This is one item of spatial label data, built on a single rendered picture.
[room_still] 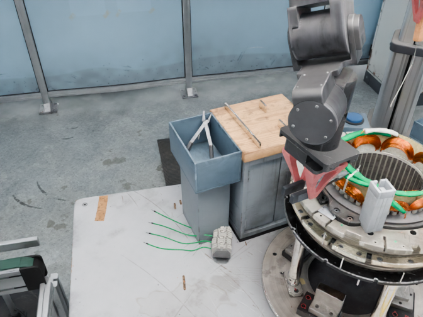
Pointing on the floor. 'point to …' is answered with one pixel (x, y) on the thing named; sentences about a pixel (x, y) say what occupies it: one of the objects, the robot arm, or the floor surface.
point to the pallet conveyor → (32, 278)
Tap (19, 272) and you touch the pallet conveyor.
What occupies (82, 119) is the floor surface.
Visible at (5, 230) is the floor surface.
